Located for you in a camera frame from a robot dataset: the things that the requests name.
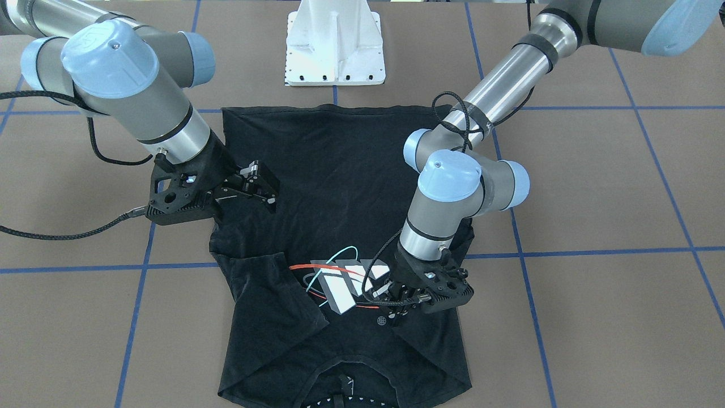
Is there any black graphic t-shirt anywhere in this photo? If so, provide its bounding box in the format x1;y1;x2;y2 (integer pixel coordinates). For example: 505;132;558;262
210;104;471;407

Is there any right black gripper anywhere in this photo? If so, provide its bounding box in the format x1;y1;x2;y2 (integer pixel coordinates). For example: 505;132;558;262
146;132;280;226

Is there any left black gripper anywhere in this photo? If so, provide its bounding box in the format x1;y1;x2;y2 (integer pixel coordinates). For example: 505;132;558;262
372;244;474;325

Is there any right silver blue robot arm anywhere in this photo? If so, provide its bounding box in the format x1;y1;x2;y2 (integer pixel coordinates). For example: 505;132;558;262
2;1;279;225

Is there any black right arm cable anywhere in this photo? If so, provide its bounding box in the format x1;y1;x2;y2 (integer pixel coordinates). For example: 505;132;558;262
0;90;155;242

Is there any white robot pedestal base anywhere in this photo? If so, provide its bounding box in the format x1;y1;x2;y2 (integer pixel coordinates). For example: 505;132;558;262
284;1;386;86

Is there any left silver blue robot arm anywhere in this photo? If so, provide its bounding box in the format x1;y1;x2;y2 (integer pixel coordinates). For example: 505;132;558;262
460;18;723;337

